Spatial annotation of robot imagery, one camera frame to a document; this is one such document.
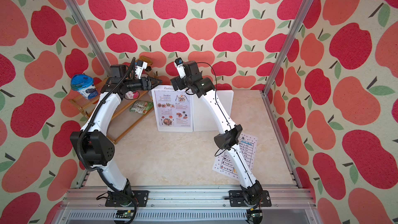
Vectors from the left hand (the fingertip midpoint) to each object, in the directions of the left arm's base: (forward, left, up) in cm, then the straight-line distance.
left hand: (160, 83), depth 78 cm
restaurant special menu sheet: (-4, -6, -16) cm, 18 cm away
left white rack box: (-4, -6, -16) cm, 17 cm away
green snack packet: (+10, +20, -30) cm, 38 cm away
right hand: (+6, -10, -2) cm, 11 cm away
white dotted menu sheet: (-28, -34, -34) cm, 56 cm away
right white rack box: (-5, -24, -24) cm, 34 cm away
